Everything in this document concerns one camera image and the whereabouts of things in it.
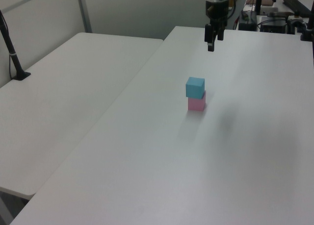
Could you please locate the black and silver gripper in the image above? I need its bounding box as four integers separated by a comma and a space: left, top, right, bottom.
199, 0, 233, 52

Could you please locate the blue cube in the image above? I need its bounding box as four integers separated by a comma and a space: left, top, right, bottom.
185, 76, 206, 100

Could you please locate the pink cube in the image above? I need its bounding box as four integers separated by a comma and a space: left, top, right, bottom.
187, 90, 207, 112

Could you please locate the black electronics box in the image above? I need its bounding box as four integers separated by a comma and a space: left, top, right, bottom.
260, 12, 295, 34

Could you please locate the black keyboard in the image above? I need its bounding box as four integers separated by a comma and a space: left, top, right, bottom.
281, 0, 312, 18

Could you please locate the black cable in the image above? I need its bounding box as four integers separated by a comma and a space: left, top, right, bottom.
229, 0, 239, 30

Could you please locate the black camera stand pole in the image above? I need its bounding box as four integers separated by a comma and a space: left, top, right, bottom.
0, 9, 32, 82

